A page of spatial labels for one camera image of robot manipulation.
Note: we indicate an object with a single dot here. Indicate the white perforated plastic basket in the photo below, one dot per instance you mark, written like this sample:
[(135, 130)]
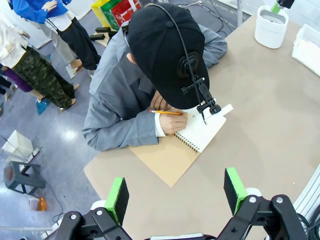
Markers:
[(306, 47)]

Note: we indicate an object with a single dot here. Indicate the yellow pencil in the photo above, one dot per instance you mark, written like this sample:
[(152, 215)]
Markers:
[(166, 112)]

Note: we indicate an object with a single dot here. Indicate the person's right forearm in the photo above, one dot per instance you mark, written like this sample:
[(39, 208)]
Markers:
[(120, 132)]

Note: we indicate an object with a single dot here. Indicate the grey plastic stool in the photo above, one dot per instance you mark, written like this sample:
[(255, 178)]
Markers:
[(23, 180)]

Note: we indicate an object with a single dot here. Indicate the black rectangular block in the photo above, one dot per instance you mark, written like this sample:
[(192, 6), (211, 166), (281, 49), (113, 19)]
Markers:
[(97, 37), (102, 29)]

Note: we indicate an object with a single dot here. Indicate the red and green box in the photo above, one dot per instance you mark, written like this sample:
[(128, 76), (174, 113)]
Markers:
[(126, 12)]

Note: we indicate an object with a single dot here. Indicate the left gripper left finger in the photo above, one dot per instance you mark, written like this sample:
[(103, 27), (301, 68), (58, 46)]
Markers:
[(117, 200)]

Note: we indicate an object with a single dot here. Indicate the mannequin in cream cardigan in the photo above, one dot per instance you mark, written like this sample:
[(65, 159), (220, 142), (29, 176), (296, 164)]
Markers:
[(42, 75)]

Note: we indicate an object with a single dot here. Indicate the spiral notebook with kraft cover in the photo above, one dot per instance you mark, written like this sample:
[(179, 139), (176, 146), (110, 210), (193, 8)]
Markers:
[(167, 160)]

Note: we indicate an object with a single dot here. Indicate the black baseball cap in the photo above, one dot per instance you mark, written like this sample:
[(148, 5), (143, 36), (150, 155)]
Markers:
[(160, 55)]

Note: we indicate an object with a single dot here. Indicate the mannequin in blue shirt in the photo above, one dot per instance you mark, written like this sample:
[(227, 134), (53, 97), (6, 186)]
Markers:
[(75, 42)]

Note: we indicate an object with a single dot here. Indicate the black head camera mount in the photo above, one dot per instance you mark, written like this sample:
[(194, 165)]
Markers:
[(203, 95)]

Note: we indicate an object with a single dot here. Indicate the orange plastic container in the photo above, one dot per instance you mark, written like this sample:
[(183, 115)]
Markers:
[(38, 203)]

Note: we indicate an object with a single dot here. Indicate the person's right hand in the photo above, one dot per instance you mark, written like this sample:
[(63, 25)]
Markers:
[(175, 122)]

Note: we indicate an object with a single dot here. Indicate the yellow shopping bag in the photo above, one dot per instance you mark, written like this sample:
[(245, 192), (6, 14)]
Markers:
[(97, 10)]

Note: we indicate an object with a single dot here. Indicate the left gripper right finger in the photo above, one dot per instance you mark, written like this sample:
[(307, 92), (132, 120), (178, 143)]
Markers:
[(235, 192)]

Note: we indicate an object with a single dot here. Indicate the green shopping bag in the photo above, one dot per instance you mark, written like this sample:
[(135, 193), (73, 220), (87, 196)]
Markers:
[(111, 15)]

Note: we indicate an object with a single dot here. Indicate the white storage box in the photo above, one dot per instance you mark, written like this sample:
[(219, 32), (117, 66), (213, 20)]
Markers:
[(17, 143)]

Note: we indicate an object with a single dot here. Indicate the person's left forearm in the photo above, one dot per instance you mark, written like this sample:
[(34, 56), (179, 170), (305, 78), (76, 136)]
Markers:
[(216, 47)]

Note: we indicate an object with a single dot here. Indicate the white table with pedestal leg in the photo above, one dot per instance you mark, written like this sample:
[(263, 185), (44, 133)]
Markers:
[(25, 228)]

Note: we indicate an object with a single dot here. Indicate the white round trash bin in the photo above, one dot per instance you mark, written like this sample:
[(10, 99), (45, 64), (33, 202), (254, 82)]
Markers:
[(271, 30)]

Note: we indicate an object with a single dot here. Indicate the flat cardboard sheet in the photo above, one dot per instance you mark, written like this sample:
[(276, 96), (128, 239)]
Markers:
[(105, 41)]

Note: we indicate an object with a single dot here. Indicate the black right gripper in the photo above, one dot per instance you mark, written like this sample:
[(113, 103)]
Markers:
[(286, 3)]

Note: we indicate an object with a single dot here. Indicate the person in grey jacket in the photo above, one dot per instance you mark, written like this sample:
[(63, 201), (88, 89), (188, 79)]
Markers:
[(117, 82)]

